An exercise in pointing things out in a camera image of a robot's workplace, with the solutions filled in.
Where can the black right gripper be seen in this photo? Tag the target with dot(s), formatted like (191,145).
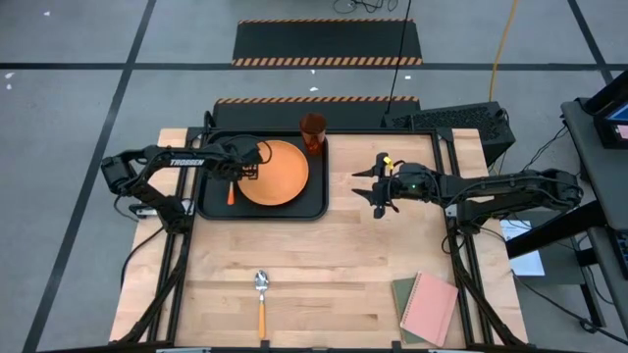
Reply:
(382,196)

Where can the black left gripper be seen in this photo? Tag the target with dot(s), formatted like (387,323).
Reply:
(235,154)

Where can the orange plate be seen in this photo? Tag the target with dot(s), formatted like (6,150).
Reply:
(282,179)

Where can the red faceted plastic cup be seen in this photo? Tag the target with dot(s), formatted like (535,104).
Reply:
(313,132)

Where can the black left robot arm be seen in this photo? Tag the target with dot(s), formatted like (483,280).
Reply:
(147,162)

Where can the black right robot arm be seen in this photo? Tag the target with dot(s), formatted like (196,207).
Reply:
(515,188)

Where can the black plastic tray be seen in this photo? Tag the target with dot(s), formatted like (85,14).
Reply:
(275,212)

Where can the narrow hazard-striped black floor mat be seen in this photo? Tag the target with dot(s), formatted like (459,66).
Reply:
(294,114)

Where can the black perforated computer case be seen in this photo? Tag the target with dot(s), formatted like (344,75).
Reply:
(456,122)

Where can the green notebook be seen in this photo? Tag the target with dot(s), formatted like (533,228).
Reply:
(400,299)

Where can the pink spiral notebook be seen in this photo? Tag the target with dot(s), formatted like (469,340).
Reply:
(431,309)

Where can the wide hazard-striped black floor mat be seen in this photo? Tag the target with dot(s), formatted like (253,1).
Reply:
(326,41)

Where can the white paper sheet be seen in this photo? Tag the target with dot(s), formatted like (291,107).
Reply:
(530,262)

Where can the grey side desk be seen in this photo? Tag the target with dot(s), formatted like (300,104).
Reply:
(596,166)

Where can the open laptop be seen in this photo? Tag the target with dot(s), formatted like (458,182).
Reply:
(613,115)

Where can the black aluminium table frame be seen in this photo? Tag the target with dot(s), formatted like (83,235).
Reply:
(463,274)

